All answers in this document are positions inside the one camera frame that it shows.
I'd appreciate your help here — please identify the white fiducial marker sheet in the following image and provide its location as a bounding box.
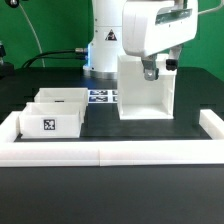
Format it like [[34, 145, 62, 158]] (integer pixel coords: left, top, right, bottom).
[[88, 89, 118, 103]]

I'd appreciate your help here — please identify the black cable bundle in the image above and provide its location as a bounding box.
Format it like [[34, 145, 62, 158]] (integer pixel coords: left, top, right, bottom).
[[21, 47, 89, 69]]

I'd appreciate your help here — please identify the white thin cable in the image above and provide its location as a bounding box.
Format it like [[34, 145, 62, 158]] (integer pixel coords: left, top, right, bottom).
[[17, 2, 46, 68]]

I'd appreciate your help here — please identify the white front drawer tray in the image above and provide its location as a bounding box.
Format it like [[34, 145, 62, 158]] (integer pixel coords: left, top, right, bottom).
[[19, 102, 86, 138]]

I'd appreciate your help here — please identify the white U-shaped border frame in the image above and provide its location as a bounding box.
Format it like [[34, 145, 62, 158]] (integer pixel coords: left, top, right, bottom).
[[0, 109, 224, 167]]

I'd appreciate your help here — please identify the white drawer tray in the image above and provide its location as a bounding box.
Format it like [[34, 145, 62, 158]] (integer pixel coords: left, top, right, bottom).
[[34, 88, 88, 106], [19, 102, 86, 138]]

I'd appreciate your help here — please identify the white drawer cabinet box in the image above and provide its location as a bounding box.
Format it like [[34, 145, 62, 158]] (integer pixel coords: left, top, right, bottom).
[[117, 54, 177, 120]]

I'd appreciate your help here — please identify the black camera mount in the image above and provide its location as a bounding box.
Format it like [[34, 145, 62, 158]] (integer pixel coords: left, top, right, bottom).
[[0, 41, 15, 78]]

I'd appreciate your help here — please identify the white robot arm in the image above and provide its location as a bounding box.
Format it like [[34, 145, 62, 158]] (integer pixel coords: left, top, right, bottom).
[[83, 0, 198, 79]]

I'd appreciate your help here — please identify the white rear drawer tray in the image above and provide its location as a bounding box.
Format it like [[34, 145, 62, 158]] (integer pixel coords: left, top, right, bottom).
[[34, 88, 88, 106]]

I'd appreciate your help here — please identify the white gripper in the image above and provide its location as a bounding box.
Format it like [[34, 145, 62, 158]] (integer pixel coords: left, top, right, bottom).
[[122, 0, 198, 81]]

